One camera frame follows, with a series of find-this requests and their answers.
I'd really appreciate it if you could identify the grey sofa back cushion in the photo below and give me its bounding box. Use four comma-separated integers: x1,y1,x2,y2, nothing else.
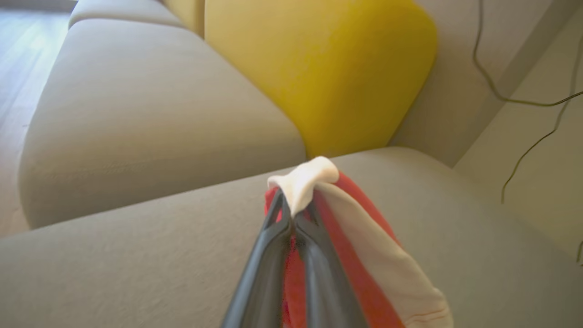
18,18,307,229

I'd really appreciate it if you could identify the red Bulls basketball jersey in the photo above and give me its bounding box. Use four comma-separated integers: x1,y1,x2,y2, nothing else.
264,156,454,328

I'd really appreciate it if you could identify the grey sofa seat cushion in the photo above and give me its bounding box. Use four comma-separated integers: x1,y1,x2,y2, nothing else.
68,0,184,29

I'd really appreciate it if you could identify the wide grey sofa chaise cushion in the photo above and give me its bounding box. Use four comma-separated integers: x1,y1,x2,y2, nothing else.
0,146,583,328

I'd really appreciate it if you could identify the yellow sofa back cushion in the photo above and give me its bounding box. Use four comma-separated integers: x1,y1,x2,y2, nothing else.
162,0,205,38
204,0,439,159

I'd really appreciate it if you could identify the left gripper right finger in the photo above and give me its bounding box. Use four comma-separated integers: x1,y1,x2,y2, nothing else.
294,203,369,328

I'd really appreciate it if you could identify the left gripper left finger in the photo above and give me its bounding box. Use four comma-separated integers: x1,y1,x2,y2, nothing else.
222,190,292,328

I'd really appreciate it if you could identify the thin black cable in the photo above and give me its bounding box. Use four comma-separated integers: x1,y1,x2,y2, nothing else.
472,0,583,108
501,27,583,205

